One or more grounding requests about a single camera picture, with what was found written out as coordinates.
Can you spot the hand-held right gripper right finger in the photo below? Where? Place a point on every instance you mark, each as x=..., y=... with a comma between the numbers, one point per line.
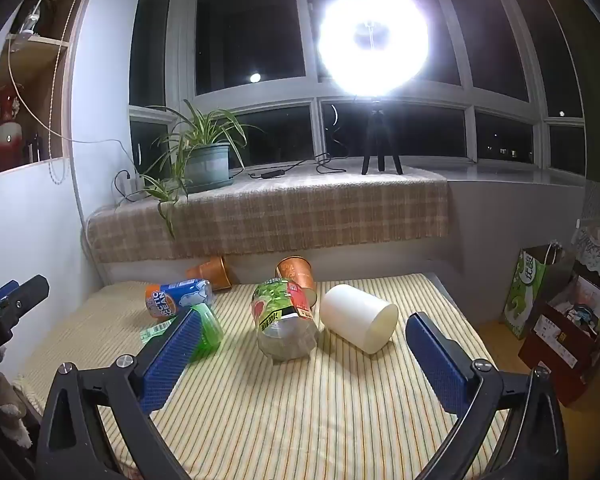
x=437, y=360

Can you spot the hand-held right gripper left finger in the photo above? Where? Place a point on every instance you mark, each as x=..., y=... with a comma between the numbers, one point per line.
x=172, y=355

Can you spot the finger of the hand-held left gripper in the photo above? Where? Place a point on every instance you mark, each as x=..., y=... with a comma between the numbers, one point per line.
x=0, y=292
x=30, y=294

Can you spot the white cup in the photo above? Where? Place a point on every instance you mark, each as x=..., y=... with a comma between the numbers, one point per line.
x=357, y=317

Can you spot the clear bottle with green label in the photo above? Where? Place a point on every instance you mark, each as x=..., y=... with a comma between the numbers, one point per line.
x=285, y=320

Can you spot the orange paper cup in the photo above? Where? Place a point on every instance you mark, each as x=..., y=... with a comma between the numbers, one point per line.
x=211, y=272
x=297, y=276

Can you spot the green plastic bottle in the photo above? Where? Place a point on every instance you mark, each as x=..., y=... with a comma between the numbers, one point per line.
x=207, y=330

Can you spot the grey plush toy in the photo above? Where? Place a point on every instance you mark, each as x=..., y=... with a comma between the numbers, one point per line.
x=2, y=400

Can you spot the green paper bag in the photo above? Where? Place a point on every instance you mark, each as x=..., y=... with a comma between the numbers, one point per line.
x=527, y=292

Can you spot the red cardboard box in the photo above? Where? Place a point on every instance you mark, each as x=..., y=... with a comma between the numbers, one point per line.
x=565, y=345

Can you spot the striped bed mat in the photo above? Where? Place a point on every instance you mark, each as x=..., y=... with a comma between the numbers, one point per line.
x=290, y=410

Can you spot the white power adapter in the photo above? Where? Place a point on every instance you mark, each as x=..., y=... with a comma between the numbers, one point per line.
x=130, y=182

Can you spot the plaid cloth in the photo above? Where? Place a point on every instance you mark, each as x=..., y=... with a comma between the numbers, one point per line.
x=290, y=207

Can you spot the potted spider plant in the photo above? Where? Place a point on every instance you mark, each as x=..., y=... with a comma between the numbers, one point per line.
x=202, y=152

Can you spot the wooden shelf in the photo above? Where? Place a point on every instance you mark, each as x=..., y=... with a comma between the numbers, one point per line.
x=25, y=85

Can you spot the black tripod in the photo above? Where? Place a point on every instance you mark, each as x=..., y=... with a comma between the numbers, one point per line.
x=380, y=140

